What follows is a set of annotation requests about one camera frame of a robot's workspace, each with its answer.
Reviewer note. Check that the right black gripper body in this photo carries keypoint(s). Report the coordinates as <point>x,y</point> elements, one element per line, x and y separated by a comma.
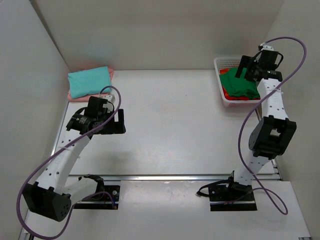
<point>253,66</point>

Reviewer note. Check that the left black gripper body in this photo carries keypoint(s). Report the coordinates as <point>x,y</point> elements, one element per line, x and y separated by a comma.
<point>113,126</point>

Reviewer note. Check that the green t shirt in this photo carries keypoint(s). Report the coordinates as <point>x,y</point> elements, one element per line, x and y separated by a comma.
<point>237,85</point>

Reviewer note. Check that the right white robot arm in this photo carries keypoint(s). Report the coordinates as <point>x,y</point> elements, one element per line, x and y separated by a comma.
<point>272,135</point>

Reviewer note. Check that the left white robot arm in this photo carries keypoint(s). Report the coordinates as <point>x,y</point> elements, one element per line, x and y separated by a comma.
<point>49,196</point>

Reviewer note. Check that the orange t shirt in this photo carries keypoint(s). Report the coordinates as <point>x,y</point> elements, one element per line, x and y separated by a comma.
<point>225,93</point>

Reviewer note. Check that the white plastic basket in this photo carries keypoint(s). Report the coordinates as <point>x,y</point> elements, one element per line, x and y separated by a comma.
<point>235,92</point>

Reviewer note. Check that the folded pink t shirt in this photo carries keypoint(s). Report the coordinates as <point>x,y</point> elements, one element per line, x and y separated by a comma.
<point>80,98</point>

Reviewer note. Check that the folded teal t shirt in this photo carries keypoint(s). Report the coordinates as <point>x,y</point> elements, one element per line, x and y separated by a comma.
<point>88,82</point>

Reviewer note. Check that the aluminium rail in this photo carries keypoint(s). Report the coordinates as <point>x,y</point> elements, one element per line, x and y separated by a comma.
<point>176,177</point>

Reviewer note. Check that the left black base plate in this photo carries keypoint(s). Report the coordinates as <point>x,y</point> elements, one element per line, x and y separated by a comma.
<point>102,201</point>

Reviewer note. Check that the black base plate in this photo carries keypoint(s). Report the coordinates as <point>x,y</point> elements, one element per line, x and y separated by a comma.
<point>232,202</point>
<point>102,201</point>

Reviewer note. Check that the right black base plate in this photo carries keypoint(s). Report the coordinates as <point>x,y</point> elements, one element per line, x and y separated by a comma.
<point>232,202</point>

